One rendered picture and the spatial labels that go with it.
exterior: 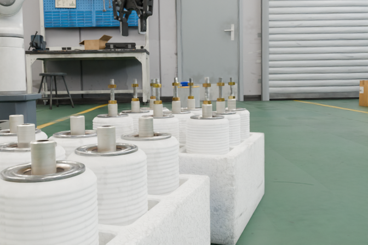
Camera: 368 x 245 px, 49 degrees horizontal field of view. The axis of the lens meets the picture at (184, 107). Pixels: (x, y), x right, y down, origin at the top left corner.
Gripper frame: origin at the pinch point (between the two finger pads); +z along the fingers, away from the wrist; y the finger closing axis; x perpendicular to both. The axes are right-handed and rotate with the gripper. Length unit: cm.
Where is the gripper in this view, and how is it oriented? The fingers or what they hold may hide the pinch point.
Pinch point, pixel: (132, 30)
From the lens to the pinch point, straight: 109.0
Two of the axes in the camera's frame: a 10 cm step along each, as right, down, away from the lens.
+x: 6.5, -0.6, 7.6
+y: 7.6, 0.3, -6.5
